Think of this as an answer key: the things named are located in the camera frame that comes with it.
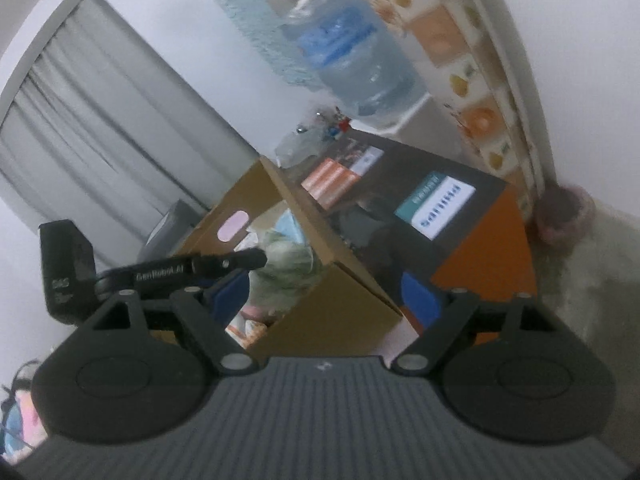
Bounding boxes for fruit print wall sticker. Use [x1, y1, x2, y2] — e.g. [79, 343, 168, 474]
[335, 0, 538, 221]

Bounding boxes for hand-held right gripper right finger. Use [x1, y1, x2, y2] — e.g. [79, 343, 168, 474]
[390, 271, 558, 376]

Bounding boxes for white water dispenser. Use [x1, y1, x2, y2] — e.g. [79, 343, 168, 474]
[345, 95, 463, 161]

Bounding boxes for green white soft cloth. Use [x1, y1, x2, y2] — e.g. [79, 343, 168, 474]
[247, 230, 321, 321]

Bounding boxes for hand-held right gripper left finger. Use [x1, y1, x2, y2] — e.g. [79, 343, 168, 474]
[92, 271, 255, 376]

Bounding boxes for printed cardboard box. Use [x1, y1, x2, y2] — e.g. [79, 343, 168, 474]
[175, 130, 538, 361]

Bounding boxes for grey window curtain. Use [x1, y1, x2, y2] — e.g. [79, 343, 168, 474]
[0, 0, 251, 271]

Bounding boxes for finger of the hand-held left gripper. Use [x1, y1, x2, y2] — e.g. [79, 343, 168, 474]
[193, 247, 268, 276]

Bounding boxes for pile of clear plastic bottles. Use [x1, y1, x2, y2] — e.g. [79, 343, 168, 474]
[275, 110, 351, 168]

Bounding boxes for grey storage box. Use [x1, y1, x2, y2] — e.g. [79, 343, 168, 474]
[135, 199, 211, 263]

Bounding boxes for clear water jug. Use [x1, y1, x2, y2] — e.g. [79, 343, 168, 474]
[277, 0, 426, 128]

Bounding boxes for light blue soft pack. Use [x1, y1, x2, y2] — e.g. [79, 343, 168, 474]
[272, 210, 306, 246]

